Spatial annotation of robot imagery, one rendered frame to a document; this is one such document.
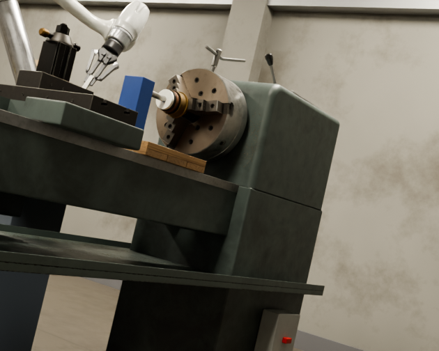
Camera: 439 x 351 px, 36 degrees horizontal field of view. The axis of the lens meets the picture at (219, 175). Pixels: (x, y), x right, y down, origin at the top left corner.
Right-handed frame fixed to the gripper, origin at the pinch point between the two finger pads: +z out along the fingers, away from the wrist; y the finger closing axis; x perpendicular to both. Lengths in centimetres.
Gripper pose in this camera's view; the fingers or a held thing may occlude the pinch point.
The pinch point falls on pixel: (87, 83)
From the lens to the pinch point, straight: 273.3
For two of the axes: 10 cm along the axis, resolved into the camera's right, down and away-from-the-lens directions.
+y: -8.6, -5.1, -0.2
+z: -4.8, 8.1, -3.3
